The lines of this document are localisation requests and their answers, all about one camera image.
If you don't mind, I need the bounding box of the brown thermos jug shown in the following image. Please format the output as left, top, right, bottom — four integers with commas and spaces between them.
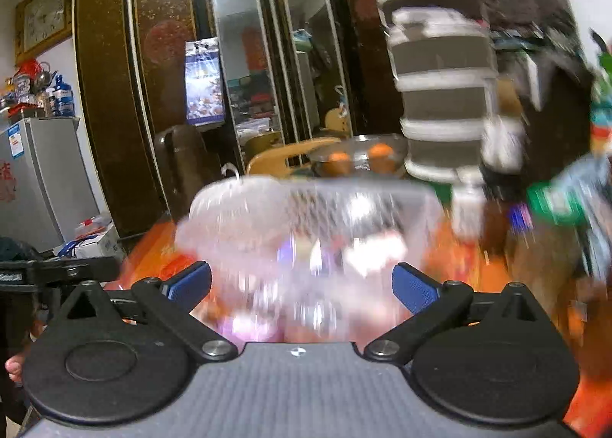
155, 124, 221, 223

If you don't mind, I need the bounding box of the glass bowl with oranges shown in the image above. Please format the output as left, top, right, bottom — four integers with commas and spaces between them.
307, 135, 409, 178

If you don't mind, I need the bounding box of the blue wall calendar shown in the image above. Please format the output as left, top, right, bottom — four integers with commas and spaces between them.
185, 36, 225, 127

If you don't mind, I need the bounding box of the blue water bottle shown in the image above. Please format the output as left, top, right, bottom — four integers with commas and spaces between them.
52, 74, 75, 117

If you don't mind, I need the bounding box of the clear plastic perforated basket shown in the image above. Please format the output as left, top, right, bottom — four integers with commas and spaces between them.
175, 176, 444, 345

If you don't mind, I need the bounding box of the stacked grey white drawer tower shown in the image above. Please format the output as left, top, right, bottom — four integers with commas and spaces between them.
376, 0, 498, 184

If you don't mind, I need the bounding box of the person left hand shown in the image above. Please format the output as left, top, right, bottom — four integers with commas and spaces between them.
5, 352, 26, 384

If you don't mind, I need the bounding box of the wooden chair back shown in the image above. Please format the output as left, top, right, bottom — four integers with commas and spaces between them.
247, 137, 340, 178

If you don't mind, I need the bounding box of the black cloth covered appliance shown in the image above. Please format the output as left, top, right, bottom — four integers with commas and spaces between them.
482, 0, 593, 181

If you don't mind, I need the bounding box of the grey small refrigerator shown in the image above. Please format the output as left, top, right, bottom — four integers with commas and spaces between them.
0, 117, 99, 251

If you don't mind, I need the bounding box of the white small jar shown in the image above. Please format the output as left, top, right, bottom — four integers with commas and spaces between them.
451, 185, 487, 242

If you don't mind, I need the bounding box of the framed wall clock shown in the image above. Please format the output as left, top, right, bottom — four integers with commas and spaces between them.
15, 0, 73, 67

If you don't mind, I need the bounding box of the glass jar green lid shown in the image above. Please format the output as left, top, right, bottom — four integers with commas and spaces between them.
505, 182, 586, 316

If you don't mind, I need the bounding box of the white labelled can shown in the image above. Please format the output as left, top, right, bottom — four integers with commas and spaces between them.
481, 115, 526, 174

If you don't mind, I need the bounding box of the dark wooden mirrored wardrobe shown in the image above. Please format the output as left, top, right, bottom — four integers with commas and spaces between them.
72, 0, 402, 238

